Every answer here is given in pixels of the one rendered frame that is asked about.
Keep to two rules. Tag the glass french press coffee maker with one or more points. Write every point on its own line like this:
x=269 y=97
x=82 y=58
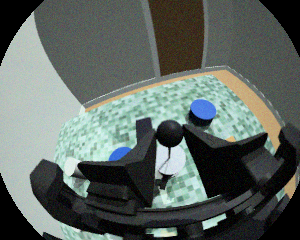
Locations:
x=170 y=157

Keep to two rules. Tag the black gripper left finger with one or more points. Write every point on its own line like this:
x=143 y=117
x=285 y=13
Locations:
x=136 y=169

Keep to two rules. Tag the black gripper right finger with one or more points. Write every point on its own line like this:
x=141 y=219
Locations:
x=215 y=158

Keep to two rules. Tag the blue cylinder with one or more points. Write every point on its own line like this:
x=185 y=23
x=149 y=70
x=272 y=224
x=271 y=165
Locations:
x=118 y=153
x=202 y=111

